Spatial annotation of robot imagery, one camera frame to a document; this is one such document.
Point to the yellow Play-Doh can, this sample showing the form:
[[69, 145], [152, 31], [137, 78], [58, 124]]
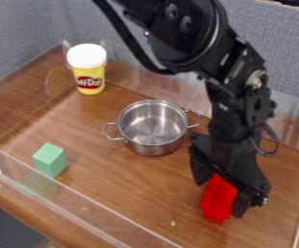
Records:
[[88, 60]]

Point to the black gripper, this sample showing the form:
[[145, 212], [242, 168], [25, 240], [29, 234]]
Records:
[[233, 160]]

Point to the red plastic bar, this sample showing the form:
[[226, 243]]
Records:
[[218, 199]]

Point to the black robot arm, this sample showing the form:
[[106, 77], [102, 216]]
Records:
[[182, 36]]

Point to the green foam block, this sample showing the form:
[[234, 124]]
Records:
[[50, 160]]

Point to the stainless steel pot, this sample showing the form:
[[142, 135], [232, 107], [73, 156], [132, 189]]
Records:
[[152, 126]]

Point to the clear acrylic barrier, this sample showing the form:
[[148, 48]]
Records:
[[117, 199]]

